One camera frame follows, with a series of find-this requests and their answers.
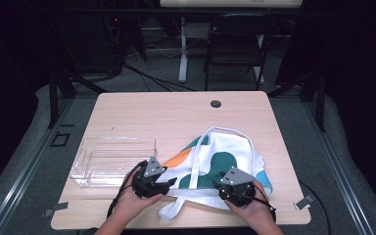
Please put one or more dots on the white tote bag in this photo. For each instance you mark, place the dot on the white tote bag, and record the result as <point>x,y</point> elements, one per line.
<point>213,160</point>

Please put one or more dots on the black metal stand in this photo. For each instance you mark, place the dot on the black metal stand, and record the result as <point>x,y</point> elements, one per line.
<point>54,98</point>
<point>319,98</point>

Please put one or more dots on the white desk leg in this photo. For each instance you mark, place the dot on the white desk leg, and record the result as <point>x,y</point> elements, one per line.
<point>183,52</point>

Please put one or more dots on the aluminium floor rail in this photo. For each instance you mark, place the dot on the aluminium floor rail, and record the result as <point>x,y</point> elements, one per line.
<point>26,169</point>
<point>339,173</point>

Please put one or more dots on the black folding chair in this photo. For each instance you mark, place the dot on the black folding chair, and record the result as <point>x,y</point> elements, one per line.
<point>238,49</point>

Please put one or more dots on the dark equipment cabinet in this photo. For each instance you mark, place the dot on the dark equipment cabinet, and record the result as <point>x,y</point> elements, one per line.
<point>98,42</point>

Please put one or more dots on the person's right hand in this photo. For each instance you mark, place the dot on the person's right hand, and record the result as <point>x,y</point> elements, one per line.
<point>253,210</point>

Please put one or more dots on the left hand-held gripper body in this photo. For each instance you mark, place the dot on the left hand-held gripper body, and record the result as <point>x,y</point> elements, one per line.
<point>150,178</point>

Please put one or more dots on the person's left hand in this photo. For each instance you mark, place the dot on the person's left hand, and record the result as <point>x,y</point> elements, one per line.
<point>132,204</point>

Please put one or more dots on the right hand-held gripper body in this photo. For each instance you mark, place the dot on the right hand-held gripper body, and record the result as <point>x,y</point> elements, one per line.
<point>236,187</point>

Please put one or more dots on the grey tape strip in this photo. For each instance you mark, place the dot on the grey tape strip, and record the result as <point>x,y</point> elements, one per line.
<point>57,208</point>
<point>304,202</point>

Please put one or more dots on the clear plastic tray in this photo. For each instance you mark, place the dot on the clear plastic tray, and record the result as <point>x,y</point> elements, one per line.
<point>111,161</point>

